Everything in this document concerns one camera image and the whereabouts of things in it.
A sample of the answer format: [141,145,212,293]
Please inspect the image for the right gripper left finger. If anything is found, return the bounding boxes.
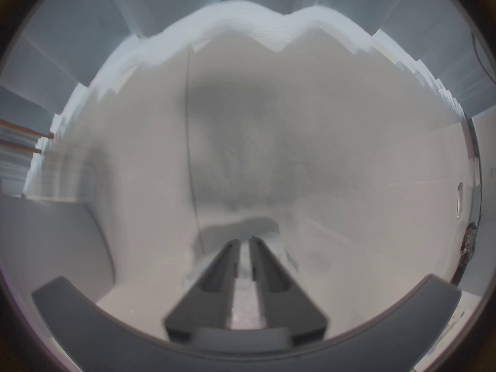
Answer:
[164,239,242,342]

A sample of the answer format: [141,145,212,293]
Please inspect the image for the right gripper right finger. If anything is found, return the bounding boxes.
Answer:
[249,237,330,346]

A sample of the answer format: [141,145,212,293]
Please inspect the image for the white curtain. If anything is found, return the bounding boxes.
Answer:
[0,0,496,200]

